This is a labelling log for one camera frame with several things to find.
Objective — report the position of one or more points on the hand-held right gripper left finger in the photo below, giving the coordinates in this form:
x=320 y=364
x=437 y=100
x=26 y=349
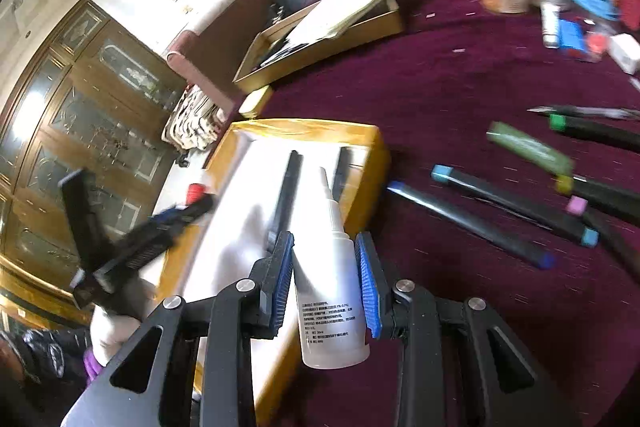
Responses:
x=282 y=279

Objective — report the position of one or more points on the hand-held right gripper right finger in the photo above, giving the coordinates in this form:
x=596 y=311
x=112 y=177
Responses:
x=367 y=292

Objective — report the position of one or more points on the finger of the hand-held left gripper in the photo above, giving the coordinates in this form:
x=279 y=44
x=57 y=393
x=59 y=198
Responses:
x=77 y=217
x=155 y=237

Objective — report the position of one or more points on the white dropper bottle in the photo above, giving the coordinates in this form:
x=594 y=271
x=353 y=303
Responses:
x=330 y=307

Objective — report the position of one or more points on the red capped black marker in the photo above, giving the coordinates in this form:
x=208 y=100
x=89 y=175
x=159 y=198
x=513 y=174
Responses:
x=198 y=196

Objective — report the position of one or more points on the yellow tray with white lining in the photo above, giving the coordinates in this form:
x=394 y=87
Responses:
x=310 y=127

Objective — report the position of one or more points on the person's left hand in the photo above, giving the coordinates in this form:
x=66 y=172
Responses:
x=117 y=322

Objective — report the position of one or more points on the wooden glass door cabinet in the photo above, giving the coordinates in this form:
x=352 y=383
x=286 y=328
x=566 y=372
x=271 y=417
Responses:
x=75 y=107

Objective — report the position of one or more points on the dark blue tipped black marker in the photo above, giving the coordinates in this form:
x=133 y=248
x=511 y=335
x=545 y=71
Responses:
x=470 y=224

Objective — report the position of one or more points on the patterned cloth bag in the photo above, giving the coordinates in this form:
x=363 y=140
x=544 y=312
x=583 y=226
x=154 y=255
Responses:
x=192 y=117

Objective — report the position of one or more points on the small yellow box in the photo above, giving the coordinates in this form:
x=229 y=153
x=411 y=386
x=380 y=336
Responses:
x=255 y=102

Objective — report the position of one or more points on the light blue capped black marker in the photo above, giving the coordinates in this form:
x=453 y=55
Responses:
x=515 y=205

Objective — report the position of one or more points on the dark red armchair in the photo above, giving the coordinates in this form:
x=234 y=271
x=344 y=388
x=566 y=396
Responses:
x=220 y=37

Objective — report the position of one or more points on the green tube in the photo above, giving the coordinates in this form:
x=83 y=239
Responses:
x=530 y=149

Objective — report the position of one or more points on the pink capped black marker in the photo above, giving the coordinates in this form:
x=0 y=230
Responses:
x=607 y=234

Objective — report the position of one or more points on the yellow capped black marker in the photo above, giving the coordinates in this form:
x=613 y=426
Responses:
x=605 y=195

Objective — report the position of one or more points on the cardboard box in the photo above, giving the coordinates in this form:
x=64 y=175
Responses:
x=372 y=26

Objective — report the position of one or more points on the stack of papers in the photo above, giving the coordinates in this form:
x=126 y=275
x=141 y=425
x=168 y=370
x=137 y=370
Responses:
x=340 y=12

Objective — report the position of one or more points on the black pen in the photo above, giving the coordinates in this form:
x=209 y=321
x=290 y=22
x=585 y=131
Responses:
x=580 y=111

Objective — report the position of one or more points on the green capped black marker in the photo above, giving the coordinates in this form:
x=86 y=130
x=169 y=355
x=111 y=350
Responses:
x=600 y=130

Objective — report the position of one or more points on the white tube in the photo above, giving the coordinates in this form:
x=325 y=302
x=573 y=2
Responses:
x=550 y=27

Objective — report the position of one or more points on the small blue box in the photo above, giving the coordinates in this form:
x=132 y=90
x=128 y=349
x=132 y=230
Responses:
x=570 y=39

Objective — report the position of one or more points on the small red item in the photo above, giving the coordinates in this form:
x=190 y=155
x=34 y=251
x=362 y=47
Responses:
x=596 y=46

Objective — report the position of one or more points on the small white box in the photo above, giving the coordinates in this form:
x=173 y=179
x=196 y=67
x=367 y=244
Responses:
x=625 y=53

